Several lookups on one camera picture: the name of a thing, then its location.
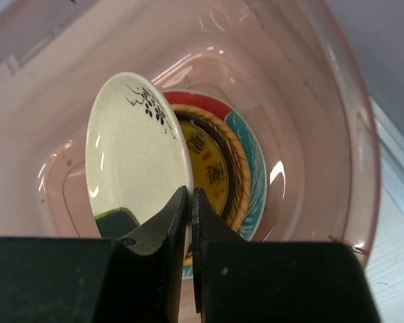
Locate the pink translucent plastic bin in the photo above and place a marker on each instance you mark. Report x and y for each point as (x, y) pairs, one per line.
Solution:
(284, 66)

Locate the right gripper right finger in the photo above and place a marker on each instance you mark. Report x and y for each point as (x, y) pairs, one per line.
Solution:
(239, 281)

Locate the yellow patterned plate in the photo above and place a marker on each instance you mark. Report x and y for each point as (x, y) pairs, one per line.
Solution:
(211, 160)

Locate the woven bamboo plate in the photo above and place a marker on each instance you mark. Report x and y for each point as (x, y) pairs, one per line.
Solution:
(239, 159)

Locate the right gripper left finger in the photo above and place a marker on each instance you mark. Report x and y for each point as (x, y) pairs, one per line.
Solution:
(134, 279)

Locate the cream plate with black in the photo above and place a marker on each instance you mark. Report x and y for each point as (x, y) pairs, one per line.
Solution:
(136, 155)

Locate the red and teal plate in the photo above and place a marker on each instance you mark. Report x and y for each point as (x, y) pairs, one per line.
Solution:
(252, 149)

